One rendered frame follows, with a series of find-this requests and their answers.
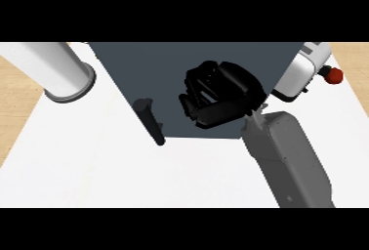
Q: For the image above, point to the white appliance with dark base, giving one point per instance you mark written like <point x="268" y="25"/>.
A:
<point x="302" y="70"/>

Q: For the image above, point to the red round knob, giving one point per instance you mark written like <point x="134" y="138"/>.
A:
<point x="333" y="74"/>

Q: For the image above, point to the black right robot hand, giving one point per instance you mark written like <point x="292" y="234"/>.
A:
<point x="230" y="97"/>

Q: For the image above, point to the white cylinder with grey rim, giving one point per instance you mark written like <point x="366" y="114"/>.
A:
<point x="45" y="66"/>

